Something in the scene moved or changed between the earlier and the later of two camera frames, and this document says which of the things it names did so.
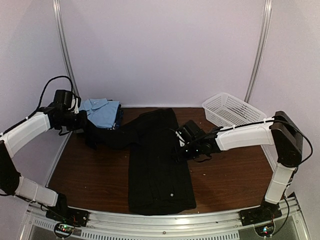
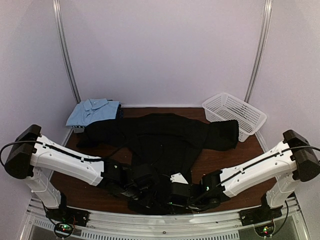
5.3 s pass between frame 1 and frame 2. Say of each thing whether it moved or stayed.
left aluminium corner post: stayed
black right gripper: moved
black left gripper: moved
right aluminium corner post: stayed
